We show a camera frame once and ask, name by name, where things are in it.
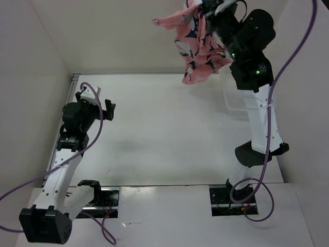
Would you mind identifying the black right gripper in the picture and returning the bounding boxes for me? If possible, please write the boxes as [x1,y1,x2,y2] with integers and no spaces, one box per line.
[200,0,244,60]

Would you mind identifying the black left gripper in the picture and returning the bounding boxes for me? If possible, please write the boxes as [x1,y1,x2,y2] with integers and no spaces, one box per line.
[76,92,115,132]

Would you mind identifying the pink shark print shorts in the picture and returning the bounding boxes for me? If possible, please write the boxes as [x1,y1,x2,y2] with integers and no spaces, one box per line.
[152,1,232,84]

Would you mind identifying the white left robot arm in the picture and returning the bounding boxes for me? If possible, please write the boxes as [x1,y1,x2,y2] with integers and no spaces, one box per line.
[19,93,116,244]

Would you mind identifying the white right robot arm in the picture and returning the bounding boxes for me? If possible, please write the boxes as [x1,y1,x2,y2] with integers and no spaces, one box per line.
[203,1,289,203]

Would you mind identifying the white plastic basket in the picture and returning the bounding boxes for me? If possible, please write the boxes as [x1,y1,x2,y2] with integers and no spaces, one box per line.
[218,65,247,114]

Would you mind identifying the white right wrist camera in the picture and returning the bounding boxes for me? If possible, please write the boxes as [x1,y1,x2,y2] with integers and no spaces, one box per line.
[214,0,235,15]

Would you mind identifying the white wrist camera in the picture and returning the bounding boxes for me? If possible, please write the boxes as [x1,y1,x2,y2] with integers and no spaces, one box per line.
[214,0,235,15]
[80,85,101,105]

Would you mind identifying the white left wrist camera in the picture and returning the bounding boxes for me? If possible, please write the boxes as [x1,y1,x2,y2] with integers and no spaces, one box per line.
[80,85,101,105]

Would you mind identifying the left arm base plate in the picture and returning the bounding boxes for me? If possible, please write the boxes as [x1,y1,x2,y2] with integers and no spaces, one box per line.
[76,187,120,219]

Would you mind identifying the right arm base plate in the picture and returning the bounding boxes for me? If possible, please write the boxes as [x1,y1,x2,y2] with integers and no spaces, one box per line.
[209,185,259,217]

